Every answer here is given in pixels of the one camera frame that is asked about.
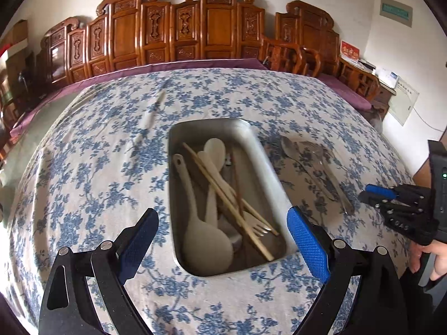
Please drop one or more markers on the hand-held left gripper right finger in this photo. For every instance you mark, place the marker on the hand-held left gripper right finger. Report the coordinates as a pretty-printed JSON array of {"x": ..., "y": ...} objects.
[{"x": 309, "y": 244}]

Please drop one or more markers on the brown chopstick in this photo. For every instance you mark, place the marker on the brown chopstick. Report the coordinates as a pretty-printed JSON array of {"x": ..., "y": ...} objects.
[{"x": 237, "y": 188}]

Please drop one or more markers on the white rice paddle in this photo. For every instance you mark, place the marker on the white rice paddle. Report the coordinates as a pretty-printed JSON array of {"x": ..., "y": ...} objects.
[{"x": 206, "y": 247}]

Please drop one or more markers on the person's right hand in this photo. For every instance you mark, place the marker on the person's right hand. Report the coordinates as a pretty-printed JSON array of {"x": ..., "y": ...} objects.
[{"x": 440, "y": 258}]

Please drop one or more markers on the carved wooden bench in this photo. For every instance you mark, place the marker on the carved wooden bench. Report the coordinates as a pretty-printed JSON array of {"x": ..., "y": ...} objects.
[{"x": 157, "y": 31}]

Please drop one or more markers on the metal spoon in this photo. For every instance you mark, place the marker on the metal spoon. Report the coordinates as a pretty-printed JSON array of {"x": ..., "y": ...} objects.
[
  {"x": 335, "y": 185},
  {"x": 289, "y": 146}
]

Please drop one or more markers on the wooden chair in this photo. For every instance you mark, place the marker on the wooden chair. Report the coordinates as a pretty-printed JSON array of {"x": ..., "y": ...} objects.
[{"x": 290, "y": 56}]

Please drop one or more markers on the wooden side table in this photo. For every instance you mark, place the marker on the wooden side table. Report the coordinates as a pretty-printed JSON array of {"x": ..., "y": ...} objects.
[{"x": 359, "y": 80}]

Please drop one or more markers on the white box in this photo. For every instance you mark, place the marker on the white box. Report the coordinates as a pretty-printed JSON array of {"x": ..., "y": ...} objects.
[{"x": 389, "y": 78}]

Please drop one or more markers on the light bamboo chopstick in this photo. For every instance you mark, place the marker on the light bamboo chopstick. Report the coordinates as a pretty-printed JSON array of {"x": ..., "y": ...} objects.
[
  {"x": 262, "y": 245},
  {"x": 270, "y": 227}
]

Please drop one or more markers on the blue floral bedspread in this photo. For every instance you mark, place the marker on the blue floral bedspread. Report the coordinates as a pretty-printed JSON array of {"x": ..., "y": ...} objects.
[{"x": 104, "y": 146}]

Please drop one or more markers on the metal fork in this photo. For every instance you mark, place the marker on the metal fork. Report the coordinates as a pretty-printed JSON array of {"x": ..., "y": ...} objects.
[{"x": 259, "y": 228}]

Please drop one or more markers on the metal rectangular container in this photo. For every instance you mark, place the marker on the metal rectangular container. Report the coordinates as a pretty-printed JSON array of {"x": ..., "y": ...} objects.
[{"x": 258, "y": 153}]

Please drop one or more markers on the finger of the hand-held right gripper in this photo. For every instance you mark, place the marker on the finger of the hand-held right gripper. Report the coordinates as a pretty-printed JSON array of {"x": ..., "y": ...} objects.
[
  {"x": 401, "y": 216},
  {"x": 380, "y": 191}
]

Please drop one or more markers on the purple sheet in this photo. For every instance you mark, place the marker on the purple sheet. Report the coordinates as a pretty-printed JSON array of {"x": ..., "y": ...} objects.
[{"x": 342, "y": 90}]

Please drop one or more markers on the cardboard boxes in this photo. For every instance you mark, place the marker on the cardboard boxes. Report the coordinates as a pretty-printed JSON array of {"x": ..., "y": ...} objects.
[{"x": 17, "y": 31}]

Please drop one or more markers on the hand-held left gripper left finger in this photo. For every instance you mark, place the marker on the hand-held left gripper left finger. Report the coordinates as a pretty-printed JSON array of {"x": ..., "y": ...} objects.
[{"x": 139, "y": 237}]

